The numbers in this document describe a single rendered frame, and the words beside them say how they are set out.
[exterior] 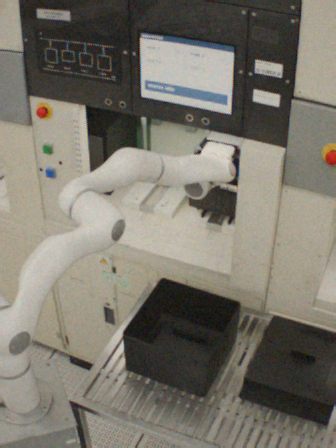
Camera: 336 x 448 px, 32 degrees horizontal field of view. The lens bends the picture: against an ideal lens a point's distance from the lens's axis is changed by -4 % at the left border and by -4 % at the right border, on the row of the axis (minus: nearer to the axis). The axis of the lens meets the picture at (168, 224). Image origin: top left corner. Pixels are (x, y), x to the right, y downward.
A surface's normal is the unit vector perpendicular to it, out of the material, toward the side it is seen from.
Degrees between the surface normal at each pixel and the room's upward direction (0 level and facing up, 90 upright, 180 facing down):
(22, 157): 90
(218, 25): 90
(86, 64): 90
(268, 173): 90
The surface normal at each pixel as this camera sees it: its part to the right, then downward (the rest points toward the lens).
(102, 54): -0.40, 0.57
